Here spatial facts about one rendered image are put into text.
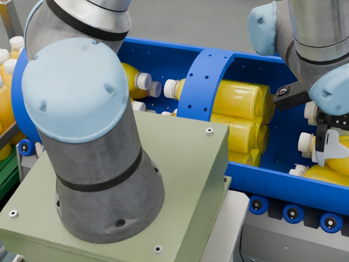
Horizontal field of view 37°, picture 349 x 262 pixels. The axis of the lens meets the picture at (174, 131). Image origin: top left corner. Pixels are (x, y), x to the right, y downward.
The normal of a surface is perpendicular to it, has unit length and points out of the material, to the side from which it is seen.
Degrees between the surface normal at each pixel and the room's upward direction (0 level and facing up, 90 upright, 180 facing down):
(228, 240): 0
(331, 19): 97
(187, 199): 4
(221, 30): 0
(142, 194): 74
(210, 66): 8
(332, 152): 82
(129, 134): 90
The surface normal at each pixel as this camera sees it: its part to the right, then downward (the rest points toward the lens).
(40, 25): -0.72, -0.03
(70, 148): -0.13, 0.70
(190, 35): -0.10, -0.77
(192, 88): -0.30, -0.32
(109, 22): 0.68, -0.04
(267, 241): -0.41, 0.33
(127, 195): 0.55, 0.26
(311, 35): -0.47, 0.73
